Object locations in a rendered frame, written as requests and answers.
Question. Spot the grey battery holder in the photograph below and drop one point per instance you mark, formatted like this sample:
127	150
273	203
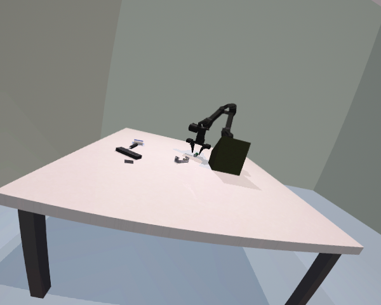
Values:
185	160

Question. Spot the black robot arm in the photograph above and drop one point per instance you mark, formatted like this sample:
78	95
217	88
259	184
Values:
207	122

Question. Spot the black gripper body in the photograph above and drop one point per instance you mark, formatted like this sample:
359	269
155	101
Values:
199	141

